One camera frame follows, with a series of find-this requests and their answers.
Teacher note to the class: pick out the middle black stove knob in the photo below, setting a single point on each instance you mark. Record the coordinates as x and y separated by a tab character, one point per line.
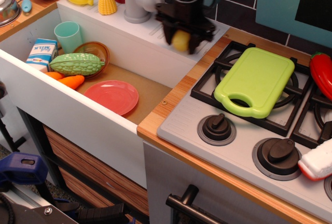
277	158

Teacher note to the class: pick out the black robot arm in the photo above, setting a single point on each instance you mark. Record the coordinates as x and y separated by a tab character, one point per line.
187	16

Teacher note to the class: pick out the metal pot with lid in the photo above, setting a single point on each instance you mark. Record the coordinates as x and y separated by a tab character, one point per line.
10	11

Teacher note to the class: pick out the red toy chili pepper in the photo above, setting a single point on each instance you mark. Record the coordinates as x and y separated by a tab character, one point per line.
320	68

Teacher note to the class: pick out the amber translucent bowl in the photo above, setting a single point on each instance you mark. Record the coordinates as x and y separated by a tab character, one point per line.
98	49

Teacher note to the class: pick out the left black burner grate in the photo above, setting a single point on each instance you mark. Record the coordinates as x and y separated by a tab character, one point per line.
281	117

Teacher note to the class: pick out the yellow toy potato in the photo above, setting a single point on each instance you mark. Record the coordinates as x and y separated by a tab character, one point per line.
180	40

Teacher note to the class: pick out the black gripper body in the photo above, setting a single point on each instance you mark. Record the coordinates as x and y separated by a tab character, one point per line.
189	17

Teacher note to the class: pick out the green plastic cutting board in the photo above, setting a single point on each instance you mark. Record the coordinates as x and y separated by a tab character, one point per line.
254	83

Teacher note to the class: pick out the black burner grate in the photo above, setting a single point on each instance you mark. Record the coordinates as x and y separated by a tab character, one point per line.
281	117
313	126

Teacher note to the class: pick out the black oven door handle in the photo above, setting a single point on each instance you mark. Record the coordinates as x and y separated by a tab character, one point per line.
183	210

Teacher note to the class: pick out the toy milk carton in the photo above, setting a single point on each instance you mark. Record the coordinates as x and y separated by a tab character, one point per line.
42	54

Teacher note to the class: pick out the blue clamp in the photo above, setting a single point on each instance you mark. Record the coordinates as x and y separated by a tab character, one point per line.
23	169

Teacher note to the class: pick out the mint green plastic cup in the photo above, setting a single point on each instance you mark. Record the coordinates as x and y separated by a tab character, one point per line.
69	35

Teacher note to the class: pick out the green toy bitter gourd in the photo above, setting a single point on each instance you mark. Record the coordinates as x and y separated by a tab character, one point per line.
72	64

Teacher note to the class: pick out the orange toy carrot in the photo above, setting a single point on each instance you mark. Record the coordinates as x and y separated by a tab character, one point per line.
55	75
72	82

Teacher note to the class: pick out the black stove knob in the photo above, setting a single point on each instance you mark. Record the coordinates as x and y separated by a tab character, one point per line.
217	130
277	158

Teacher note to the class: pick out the left black stove knob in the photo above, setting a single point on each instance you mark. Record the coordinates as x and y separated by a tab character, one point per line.
217	130

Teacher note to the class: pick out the pink plastic plate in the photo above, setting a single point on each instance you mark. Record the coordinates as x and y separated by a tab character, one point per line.
117	96

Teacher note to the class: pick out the right grey stove knob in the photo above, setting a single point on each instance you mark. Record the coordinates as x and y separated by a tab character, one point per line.
327	187

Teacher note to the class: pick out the white and red bottle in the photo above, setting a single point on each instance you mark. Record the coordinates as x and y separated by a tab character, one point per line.
316	164

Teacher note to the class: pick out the right black burner grate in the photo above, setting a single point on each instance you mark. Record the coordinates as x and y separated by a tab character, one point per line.
313	126

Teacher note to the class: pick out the yellow toy corn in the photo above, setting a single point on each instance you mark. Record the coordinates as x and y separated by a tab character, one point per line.
107	7

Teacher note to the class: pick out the white toy sink basin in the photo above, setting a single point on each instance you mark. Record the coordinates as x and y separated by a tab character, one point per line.
139	55

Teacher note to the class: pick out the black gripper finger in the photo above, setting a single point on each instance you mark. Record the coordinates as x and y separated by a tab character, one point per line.
194	42
169	29

